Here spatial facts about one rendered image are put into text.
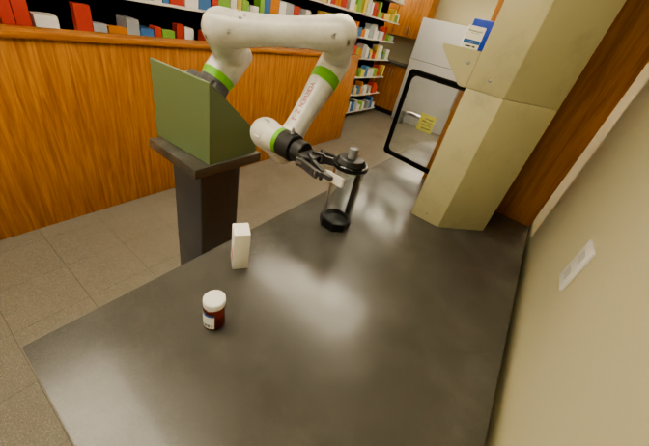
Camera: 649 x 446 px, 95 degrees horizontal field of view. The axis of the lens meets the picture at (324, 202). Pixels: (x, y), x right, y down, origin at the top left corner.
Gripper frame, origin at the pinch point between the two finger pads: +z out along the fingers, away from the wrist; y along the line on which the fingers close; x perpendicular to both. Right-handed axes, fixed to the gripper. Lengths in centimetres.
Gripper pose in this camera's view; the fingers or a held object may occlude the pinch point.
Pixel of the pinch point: (346, 176)
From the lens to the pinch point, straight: 90.3
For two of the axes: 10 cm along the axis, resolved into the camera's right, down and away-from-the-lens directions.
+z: 7.8, 4.7, -4.2
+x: -2.1, 8.2, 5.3
